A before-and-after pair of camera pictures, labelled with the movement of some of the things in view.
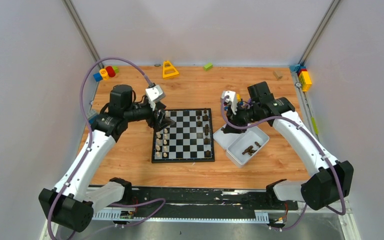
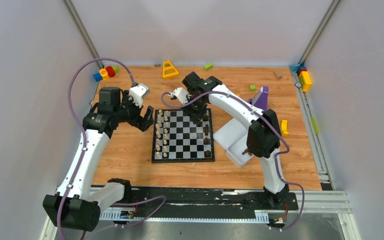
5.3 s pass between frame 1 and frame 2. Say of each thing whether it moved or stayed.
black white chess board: stayed
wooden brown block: stayed
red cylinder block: stayed
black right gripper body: moved
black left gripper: moved
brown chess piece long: stayed
